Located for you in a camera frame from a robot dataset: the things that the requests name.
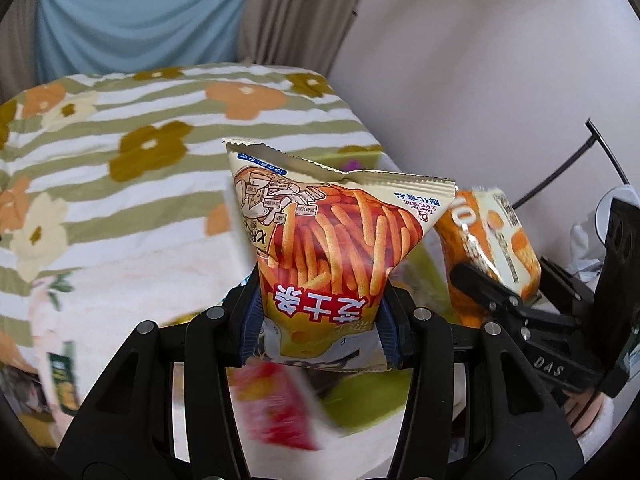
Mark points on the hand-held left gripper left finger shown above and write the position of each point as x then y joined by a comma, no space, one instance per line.
250,340

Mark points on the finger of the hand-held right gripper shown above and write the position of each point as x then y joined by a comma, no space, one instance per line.
570,292
485,292

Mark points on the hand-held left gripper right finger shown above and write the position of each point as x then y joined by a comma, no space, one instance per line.
390,340

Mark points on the white and orange snack packet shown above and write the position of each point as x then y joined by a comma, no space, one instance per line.
500,230

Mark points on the green storage box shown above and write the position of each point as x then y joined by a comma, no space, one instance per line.
365,400

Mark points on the orange fries snack packet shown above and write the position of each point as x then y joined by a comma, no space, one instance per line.
340,240

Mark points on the person's right hand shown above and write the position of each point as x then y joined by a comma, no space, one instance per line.
585,410

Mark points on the red snack packet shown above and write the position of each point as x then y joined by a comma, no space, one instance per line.
275,410

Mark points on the dark green snack packet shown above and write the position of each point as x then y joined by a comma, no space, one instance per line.
62,380

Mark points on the floral striped blanket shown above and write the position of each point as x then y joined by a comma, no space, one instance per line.
125,185

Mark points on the beige curtain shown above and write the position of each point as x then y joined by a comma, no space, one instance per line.
20,30
300,10

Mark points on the light blue cloth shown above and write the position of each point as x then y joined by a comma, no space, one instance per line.
140,15

